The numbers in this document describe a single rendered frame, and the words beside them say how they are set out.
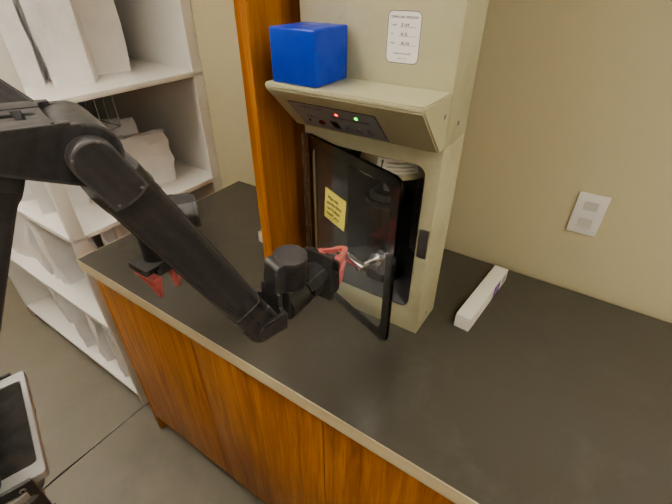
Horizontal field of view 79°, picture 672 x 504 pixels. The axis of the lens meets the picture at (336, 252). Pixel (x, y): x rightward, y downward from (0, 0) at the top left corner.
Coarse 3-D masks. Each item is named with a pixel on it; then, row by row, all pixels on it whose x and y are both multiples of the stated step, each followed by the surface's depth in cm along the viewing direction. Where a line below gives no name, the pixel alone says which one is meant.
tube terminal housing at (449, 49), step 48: (336, 0) 72; (384, 0) 67; (432, 0) 63; (480, 0) 65; (384, 48) 71; (432, 48) 67; (336, 144) 87; (384, 144) 80; (432, 192) 79; (432, 240) 86; (432, 288) 100
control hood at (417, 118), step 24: (288, 96) 75; (312, 96) 71; (336, 96) 68; (360, 96) 66; (384, 96) 66; (408, 96) 66; (432, 96) 66; (384, 120) 68; (408, 120) 64; (432, 120) 64; (408, 144) 73; (432, 144) 69
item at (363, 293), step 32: (320, 160) 87; (352, 160) 77; (320, 192) 91; (352, 192) 81; (384, 192) 73; (320, 224) 96; (352, 224) 85; (384, 224) 76; (384, 256) 79; (352, 288) 94; (384, 288) 83; (384, 320) 87
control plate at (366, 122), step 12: (300, 108) 78; (312, 108) 75; (324, 108) 73; (312, 120) 81; (324, 120) 79; (336, 120) 76; (348, 120) 74; (360, 120) 72; (372, 120) 70; (348, 132) 79; (360, 132) 77; (372, 132) 75
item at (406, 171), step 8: (368, 160) 88; (376, 160) 86; (384, 160) 85; (392, 160) 84; (384, 168) 85; (392, 168) 85; (400, 168) 84; (408, 168) 85; (416, 168) 85; (400, 176) 85; (408, 176) 85; (416, 176) 85; (424, 176) 86
